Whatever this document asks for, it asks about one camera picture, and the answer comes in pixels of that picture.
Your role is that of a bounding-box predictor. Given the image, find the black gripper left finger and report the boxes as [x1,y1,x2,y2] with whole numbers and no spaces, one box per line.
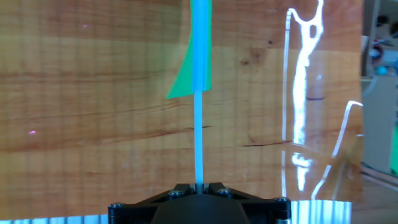
[108,182,198,224]

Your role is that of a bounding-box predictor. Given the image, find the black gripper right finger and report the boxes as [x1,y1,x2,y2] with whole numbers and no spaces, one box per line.
[202,182,292,224]

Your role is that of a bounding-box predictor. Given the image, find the green plastic sheet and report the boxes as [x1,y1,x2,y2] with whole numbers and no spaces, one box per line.
[166,0,214,194]

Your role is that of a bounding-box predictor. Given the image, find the glossy wood-grain mat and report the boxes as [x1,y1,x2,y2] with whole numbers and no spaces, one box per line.
[0,0,364,222]

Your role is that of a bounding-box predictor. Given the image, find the green cloth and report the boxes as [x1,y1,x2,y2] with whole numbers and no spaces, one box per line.
[390,124,398,175]

